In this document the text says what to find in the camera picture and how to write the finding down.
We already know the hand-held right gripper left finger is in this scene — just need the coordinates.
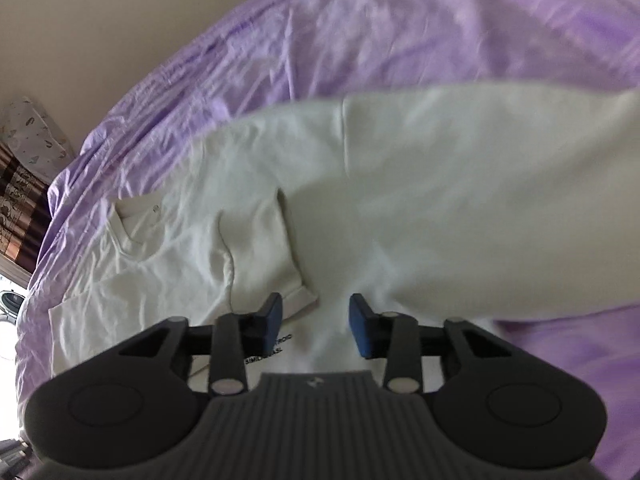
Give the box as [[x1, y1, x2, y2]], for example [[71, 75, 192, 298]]
[[118, 292, 285, 396]]

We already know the purple bed sheet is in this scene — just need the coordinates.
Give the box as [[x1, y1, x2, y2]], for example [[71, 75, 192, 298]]
[[14, 0, 640, 480]]

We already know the white patterned pillow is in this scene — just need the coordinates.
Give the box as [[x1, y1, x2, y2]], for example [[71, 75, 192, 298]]
[[0, 96, 76, 184]]

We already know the white washing machine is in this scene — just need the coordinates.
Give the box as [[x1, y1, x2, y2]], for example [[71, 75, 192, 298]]
[[0, 287, 27, 361]]

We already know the white printed t-shirt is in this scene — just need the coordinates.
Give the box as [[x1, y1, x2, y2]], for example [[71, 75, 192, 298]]
[[48, 80, 640, 377]]

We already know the brown striped curtain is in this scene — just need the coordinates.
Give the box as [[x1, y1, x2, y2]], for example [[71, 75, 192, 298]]
[[0, 142, 54, 275]]

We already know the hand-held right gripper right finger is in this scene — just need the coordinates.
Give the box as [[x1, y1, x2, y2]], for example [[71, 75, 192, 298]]
[[348, 293, 521, 395]]

